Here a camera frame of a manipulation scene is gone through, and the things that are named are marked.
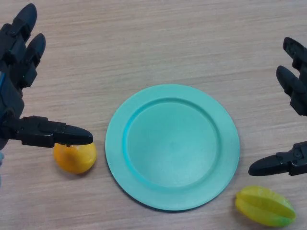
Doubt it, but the green round plate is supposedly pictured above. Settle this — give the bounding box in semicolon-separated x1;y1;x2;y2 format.
105;83;240;212

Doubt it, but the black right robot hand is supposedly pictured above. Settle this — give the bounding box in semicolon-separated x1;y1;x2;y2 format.
248;36;307;177

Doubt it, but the yellow-green starfruit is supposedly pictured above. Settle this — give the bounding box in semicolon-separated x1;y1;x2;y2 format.
235;185;297;228

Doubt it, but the yellow pear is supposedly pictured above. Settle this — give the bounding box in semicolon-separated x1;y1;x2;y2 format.
53;141;97;175

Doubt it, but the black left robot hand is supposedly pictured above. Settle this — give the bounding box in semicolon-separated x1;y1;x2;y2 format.
0;3;94;151

